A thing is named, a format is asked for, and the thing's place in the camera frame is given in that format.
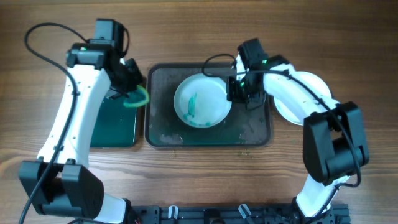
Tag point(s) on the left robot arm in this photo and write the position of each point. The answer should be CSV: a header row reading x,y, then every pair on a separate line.
x,y
58,182

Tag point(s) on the green yellow sponge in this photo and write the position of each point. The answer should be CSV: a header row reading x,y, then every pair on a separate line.
x,y
137,98

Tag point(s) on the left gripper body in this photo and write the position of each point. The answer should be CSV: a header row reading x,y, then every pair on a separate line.
x,y
125,81

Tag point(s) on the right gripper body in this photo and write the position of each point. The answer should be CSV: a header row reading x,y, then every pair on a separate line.
x,y
237,91

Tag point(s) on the pale blue rimmed plate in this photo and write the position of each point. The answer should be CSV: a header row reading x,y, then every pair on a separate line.
x,y
201,101

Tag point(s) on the small dark green tray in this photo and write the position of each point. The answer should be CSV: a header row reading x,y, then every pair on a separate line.
x,y
114,124

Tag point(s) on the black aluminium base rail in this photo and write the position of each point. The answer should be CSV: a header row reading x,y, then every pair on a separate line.
x,y
243,214

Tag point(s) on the white plate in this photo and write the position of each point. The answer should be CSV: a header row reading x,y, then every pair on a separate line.
x,y
310,79

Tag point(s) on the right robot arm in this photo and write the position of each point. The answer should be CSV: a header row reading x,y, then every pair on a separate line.
x,y
334,140

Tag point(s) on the large dark tray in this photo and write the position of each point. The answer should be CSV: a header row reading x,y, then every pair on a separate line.
x,y
163,129

